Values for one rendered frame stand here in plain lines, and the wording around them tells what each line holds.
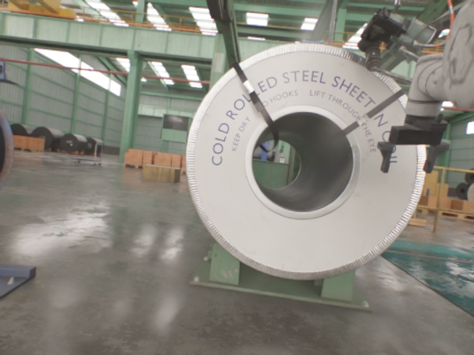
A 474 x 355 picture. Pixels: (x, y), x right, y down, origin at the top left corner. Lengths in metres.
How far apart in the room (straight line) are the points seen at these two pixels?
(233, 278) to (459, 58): 1.41
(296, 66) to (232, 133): 0.46
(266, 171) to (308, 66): 2.56
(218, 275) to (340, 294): 0.71
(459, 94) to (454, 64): 0.05
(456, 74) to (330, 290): 1.38
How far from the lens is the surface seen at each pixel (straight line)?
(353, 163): 1.37
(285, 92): 1.34
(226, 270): 1.59
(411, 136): 0.95
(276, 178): 3.79
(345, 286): 1.71
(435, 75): 0.78
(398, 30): 1.43
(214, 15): 1.96
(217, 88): 1.34
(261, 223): 1.31
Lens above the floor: 0.72
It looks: 1 degrees down
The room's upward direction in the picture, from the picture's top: 7 degrees clockwise
